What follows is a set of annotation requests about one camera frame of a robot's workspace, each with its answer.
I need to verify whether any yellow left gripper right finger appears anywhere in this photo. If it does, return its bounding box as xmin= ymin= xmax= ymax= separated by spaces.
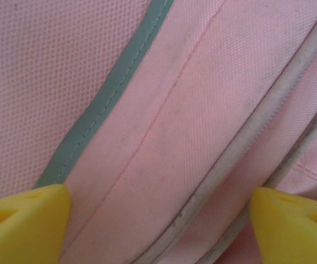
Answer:
xmin=248 ymin=186 xmax=317 ymax=264

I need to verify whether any pink backpack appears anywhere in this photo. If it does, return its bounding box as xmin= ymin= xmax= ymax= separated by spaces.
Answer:
xmin=0 ymin=0 xmax=317 ymax=264

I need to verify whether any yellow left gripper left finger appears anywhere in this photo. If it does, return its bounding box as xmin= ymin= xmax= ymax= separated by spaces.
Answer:
xmin=0 ymin=183 xmax=73 ymax=264

